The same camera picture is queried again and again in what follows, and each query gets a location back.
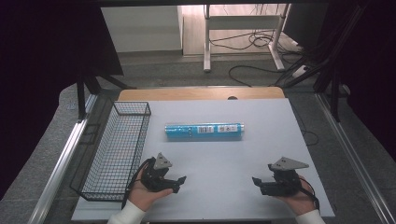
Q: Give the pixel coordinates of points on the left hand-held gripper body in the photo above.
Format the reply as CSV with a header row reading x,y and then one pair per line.
x,y
155,179

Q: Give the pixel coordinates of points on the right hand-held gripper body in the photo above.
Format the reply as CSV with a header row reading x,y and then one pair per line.
x,y
281,183

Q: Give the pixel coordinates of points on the person's left hand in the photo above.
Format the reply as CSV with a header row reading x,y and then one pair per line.
x,y
141,194

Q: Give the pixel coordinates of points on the person's right hand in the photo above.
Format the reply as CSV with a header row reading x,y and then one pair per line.
x,y
299,199

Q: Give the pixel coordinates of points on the white table mat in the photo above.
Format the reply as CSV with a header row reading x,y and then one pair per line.
x,y
224,161

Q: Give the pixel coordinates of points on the blue wrapped roll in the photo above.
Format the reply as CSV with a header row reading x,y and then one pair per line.
x,y
204,131

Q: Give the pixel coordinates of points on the wooden table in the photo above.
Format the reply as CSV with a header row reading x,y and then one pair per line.
x,y
199,93

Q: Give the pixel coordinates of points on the black metal stand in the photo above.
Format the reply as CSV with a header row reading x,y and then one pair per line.
x,y
85,90
334,62

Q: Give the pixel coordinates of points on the white power strip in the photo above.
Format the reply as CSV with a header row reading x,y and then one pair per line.
x,y
300,71

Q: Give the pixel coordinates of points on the dark curtain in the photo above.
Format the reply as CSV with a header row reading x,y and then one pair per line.
x,y
40,62
370,62

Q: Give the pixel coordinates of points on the white cabinet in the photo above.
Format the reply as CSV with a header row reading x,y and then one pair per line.
x,y
143,28

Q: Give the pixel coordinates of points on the aluminium rail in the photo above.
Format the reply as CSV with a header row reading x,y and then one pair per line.
x,y
355,158
62,161

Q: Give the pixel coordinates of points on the white metal desk frame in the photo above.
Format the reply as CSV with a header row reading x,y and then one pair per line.
x,y
243,22

